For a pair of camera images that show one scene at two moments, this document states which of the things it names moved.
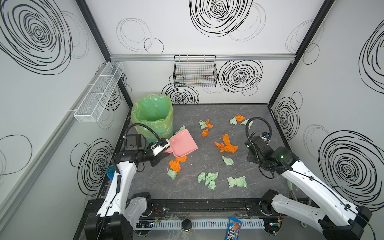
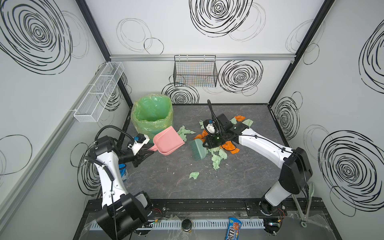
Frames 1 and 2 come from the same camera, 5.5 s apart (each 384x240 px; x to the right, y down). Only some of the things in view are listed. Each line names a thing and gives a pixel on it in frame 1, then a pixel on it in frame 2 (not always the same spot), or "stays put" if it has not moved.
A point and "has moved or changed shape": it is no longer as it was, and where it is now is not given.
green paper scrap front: [210, 178] → [218, 154]
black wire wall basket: [195, 71] stays put
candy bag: [233, 230] stays put
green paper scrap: [245, 122] stays put
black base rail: [195, 207] stays put
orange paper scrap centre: [227, 147] stays put
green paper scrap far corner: [233, 121] stays put
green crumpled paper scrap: [203, 124] stays put
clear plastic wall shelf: [93, 105] stays put
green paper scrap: [172, 174] → [194, 174]
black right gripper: [252, 148] → [211, 141]
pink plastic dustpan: [182, 144] has moved or changed shape
